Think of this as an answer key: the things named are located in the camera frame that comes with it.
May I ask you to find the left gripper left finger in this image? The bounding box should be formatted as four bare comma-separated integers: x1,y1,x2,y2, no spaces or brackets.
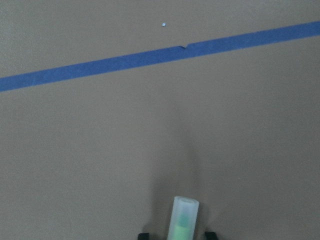
137,232,150,240

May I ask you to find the green highlighter pen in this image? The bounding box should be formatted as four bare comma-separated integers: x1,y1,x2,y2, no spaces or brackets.
167,196,200,240

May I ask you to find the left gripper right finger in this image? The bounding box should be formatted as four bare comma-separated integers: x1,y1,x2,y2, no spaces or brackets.
204,231,218,240

